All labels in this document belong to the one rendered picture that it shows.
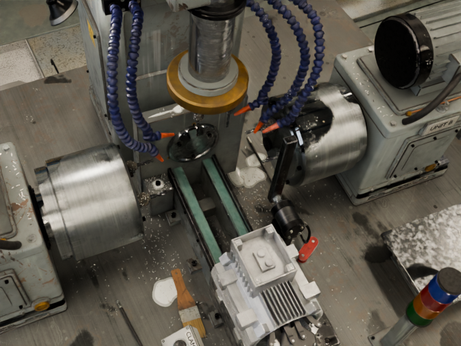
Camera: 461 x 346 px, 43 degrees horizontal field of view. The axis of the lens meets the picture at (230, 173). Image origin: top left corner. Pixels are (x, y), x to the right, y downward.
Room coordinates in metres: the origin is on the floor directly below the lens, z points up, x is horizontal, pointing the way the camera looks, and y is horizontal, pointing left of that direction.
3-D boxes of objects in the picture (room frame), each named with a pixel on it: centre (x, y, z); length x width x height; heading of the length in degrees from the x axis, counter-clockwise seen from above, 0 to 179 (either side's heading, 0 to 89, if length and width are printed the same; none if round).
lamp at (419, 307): (0.54, -0.47, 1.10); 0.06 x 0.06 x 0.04
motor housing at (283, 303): (0.54, -0.12, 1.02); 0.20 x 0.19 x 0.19; 32
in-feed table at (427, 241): (0.77, -0.60, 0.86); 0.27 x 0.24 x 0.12; 121
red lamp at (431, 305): (0.54, -0.47, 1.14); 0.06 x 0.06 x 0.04
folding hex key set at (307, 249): (0.78, -0.25, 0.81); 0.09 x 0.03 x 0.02; 152
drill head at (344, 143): (1.02, -0.22, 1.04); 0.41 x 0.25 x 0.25; 121
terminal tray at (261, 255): (0.57, -0.10, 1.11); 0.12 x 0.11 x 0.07; 32
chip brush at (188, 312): (0.57, 0.06, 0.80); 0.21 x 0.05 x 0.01; 27
